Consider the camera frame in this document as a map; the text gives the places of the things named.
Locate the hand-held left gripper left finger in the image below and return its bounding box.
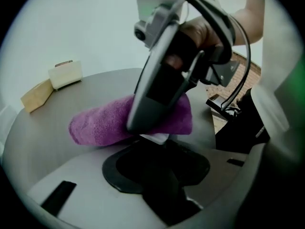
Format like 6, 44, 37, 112
102, 144, 149, 194

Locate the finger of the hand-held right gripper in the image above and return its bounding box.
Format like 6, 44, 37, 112
126, 24, 190, 135

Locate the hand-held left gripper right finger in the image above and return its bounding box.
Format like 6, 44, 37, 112
166, 141, 211, 226

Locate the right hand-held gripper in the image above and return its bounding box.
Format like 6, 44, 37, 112
133, 0, 240, 88

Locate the white remote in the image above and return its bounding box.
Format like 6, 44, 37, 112
139, 132, 170, 146

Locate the purple cloth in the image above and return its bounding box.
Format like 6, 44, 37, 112
68, 93, 193, 147

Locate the person's right forearm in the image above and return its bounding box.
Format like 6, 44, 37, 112
230, 0, 265, 45

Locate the person's right hand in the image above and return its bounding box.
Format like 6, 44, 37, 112
166, 15, 224, 69

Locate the cream storage box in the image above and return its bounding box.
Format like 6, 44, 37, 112
48, 60, 83, 90

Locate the wooden box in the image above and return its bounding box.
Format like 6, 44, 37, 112
20, 78, 54, 114

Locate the person's white shirt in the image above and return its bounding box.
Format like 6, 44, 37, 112
250, 0, 305, 135

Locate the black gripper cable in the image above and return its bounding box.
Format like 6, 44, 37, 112
220, 18, 252, 112

